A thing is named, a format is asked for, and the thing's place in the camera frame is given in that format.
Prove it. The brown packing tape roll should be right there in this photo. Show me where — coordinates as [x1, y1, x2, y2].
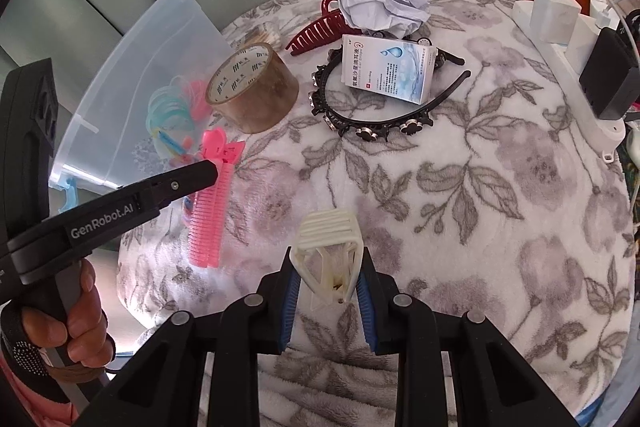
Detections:
[205, 42, 300, 135]

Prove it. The black flower headband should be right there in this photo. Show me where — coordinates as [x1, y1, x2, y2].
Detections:
[306, 38, 472, 144]

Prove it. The person's left hand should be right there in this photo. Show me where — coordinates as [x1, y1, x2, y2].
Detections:
[20, 257, 117, 375]

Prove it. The white power strip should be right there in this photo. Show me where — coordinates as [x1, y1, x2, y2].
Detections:
[511, 0, 626, 162]

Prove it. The white medicine box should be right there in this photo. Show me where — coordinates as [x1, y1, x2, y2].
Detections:
[340, 33, 440, 105]

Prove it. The small white charger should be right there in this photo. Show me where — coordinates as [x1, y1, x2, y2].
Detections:
[565, 0, 621, 72]

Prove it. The pink hair roller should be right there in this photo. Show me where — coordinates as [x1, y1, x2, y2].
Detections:
[187, 129, 247, 269]

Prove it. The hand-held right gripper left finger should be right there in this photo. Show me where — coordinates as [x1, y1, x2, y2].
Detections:
[75, 247, 302, 427]

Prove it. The grey floral blanket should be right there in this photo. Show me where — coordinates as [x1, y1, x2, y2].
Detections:
[116, 0, 636, 427]

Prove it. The bundle of colourful hair ties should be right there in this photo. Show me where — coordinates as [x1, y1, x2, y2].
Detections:
[146, 74, 211, 158]

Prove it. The black power adapter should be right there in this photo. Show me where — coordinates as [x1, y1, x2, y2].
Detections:
[579, 27, 640, 122]

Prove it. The person's left forearm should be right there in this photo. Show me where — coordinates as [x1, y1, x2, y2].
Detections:
[0, 347, 81, 427]

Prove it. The large white charger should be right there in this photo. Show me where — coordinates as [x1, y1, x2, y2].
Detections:
[530, 0, 583, 44]

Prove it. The black studded wristband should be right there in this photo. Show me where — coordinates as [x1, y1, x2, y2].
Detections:
[0, 307, 56, 403]

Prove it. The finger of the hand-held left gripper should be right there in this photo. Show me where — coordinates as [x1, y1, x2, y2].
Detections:
[147, 158, 220, 208]

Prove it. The clear plastic container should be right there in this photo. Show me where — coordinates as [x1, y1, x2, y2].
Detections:
[50, 0, 236, 215]

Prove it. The pack of cotton swabs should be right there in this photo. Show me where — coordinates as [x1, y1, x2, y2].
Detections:
[239, 21, 282, 52]

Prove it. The cream plastic hair clip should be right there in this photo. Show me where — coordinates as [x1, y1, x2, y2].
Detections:
[296, 208, 365, 312]

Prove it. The dark red claw clip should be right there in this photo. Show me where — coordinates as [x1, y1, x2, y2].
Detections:
[285, 0, 362, 58]

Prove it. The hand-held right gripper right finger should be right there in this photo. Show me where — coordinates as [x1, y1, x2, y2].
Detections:
[356, 247, 563, 427]

